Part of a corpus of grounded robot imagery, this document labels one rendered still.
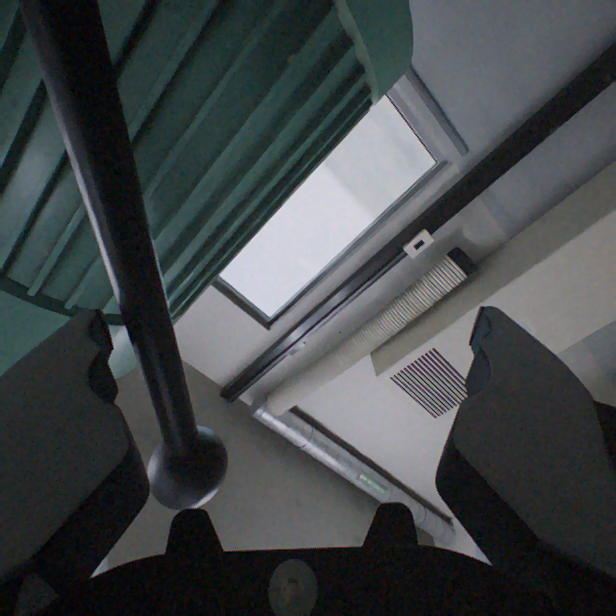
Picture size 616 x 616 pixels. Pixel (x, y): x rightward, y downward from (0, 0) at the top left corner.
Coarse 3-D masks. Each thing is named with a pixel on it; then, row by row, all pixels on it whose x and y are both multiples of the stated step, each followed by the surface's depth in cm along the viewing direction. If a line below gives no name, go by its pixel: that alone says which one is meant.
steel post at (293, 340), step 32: (608, 64) 117; (576, 96) 122; (544, 128) 127; (512, 160) 133; (448, 192) 143; (480, 192) 139; (416, 224) 146; (384, 256) 154; (352, 288) 162; (320, 320) 172; (288, 352) 182
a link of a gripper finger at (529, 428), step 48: (480, 336) 10; (528, 336) 9; (480, 384) 8; (528, 384) 7; (576, 384) 7; (480, 432) 6; (528, 432) 6; (576, 432) 6; (480, 480) 5; (528, 480) 5; (576, 480) 5; (480, 528) 6; (528, 528) 5; (576, 528) 5
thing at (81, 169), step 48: (48, 0) 6; (96, 0) 6; (48, 48) 6; (96, 48) 6; (96, 96) 7; (96, 144) 7; (96, 192) 8; (144, 240) 9; (144, 288) 9; (144, 336) 10; (144, 384) 11; (192, 432) 13; (192, 480) 13
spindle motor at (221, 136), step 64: (0, 0) 11; (128, 0) 10; (192, 0) 11; (256, 0) 11; (320, 0) 11; (384, 0) 12; (0, 64) 11; (128, 64) 11; (192, 64) 12; (256, 64) 12; (320, 64) 13; (384, 64) 14; (0, 128) 12; (128, 128) 12; (192, 128) 12; (256, 128) 14; (320, 128) 15; (0, 192) 13; (64, 192) 13; (192, 192) 14; (256, 192) 17; (0, 256) 14; (64, 256) 15; (192, 256) 18; (0, 320) 16; (64, 320) 17
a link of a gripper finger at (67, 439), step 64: (0, 384) 7; (64, 384) 7; (0, 448) 6; (64, 448) 6; (128, 448) 6; (0, 512) 5; (64, 512) 5; (128, 512) 6; (0, 576) 4; (64, 576) 5
